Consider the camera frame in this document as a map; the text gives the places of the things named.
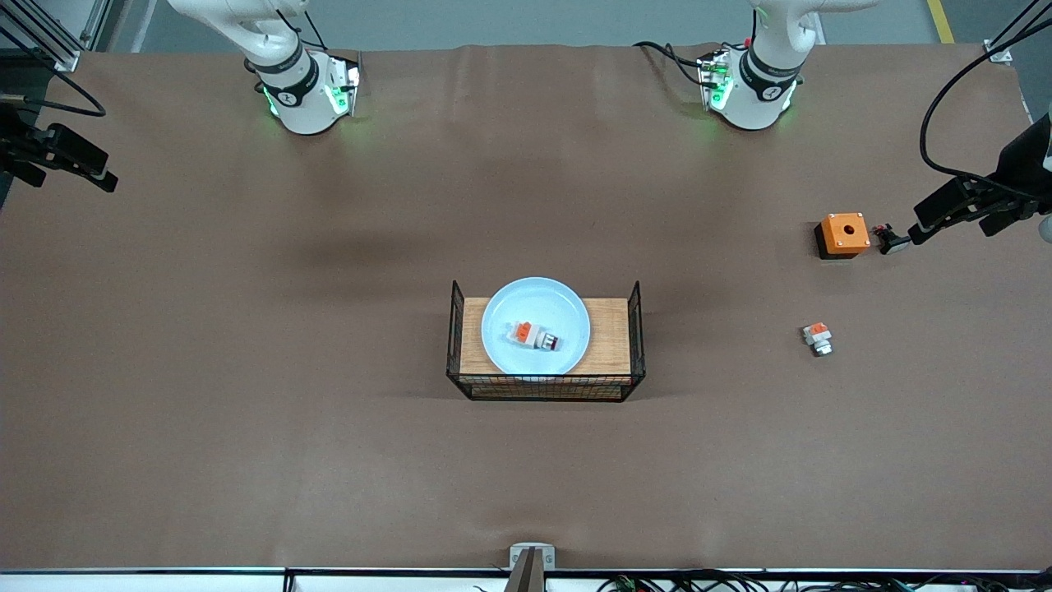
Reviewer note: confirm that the light blue round plate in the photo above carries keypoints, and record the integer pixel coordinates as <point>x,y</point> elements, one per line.
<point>526,300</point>

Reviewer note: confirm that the white push button switch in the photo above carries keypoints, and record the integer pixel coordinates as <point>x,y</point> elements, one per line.
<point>817,337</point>

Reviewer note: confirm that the white table edge rail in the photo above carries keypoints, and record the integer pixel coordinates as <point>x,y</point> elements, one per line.
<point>164,580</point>

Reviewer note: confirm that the aluminium frame beam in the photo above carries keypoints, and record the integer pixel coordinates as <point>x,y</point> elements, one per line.
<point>49,37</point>

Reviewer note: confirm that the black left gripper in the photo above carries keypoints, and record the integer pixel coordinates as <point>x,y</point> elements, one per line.
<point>1022,167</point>

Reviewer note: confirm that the aluminium table edge bracket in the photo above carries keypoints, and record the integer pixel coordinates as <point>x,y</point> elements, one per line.
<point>532,557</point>

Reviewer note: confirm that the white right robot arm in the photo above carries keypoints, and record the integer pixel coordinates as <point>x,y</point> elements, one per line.
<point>300,99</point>

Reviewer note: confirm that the aluminium corner bracket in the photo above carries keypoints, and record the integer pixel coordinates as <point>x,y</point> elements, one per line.
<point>999,53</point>

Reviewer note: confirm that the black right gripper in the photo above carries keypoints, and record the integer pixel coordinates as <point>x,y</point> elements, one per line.
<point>16,141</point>

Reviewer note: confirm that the black square-cap push button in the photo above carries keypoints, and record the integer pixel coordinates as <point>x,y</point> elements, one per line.
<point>892,241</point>

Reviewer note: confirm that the red push button switch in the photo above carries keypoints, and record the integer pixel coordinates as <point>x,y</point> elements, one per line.
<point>530,334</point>

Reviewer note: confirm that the orange button enclosure box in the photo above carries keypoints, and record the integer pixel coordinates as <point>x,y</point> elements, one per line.
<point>845,233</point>

